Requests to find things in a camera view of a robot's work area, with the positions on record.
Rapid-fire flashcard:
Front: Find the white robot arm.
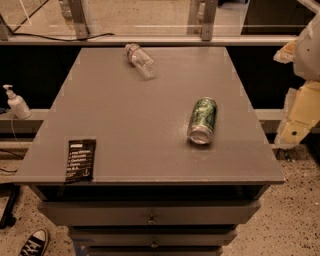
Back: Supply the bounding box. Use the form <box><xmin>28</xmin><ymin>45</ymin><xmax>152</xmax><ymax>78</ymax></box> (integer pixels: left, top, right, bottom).
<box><xmin>273</xmin><ymin>13</ymin><xmax>320</xmax><ymax>149</ymax></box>

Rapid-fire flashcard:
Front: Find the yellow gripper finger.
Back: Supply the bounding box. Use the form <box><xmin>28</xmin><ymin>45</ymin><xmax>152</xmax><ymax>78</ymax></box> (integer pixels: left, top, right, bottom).
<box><xmin>276</xmin><ymin>81</ymin><xmax>320</xmax><ymax>145</ymax></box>

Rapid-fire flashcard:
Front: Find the black white sneaker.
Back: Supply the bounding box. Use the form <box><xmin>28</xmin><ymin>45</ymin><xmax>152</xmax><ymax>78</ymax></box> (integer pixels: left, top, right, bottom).
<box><xmin>18</xmin><ymin>229</ymin><xmax>49</xmax><ymax>256</ymax></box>

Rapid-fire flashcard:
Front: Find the clear plastic water bottle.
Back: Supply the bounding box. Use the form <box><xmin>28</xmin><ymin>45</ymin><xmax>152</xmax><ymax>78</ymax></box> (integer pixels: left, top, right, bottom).
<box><xmin>125</xmin><ymin>43</ymin><xmax>157</xmax><ymax>79</ymax></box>

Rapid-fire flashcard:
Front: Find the top drawer with knob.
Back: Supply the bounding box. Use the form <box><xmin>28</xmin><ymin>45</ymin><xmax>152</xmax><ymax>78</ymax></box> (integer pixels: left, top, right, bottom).
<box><xmin>39</xmin><ymin>200</ymin><xmax>260</xmax><ymax>226</ymax></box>

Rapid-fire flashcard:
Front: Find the drawer with knob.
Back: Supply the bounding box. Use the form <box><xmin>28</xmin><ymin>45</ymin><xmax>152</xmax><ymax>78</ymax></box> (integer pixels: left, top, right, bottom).
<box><xmin>69</xmin><ymin>226</ymin><xmax>237</xmax><ymax>247</ymax></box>
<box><xmin>39</xmin><ymin>200</ymin><xmax>260</xmax><ymax>226</ymax></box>

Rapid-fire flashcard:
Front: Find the grey drawer cabinet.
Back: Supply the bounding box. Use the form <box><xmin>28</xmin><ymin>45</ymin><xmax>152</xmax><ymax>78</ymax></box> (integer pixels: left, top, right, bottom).
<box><xmin>15</xmin><ymin>47</ymin><xmax>284</xmax><ymax>256</ymax></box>

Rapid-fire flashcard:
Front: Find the white pump dispenser bottle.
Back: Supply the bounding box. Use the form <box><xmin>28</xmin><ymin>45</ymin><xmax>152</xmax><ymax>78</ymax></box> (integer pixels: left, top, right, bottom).
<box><xmin>3</xmin><ymin>85</ymin><xmax>32</xmax><ymax>119</ymax></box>

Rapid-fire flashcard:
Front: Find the green drink can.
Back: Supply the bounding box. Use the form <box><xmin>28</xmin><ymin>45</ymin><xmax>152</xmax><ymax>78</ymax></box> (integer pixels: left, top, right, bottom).
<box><xmin>187</xmin><ymin>97</ymin><xmax>218</xmax><ymax>145</ymax></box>

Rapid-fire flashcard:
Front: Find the black stand base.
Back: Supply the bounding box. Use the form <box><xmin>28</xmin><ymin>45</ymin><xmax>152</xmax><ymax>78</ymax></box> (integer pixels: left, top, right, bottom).
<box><xmin>0</xmin><ymin>183</ymin><xmax>20</xmax><ymax>229</ymax></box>

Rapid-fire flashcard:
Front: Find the black rxbar chocolate wrapper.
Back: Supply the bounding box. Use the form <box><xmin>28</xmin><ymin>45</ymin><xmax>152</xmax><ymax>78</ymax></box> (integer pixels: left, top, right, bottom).
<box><xmin>65</xmin><ymin>139</ymin><xmax>96</xmax><ymax>183</ymax></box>

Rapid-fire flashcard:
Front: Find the black cable on ledge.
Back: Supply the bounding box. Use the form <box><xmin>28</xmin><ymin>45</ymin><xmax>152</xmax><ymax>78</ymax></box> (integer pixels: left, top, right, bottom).
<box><xmin>6</xmin><ymin>24</ymin><xmax>116</xmax><ymax>43</ymax></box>

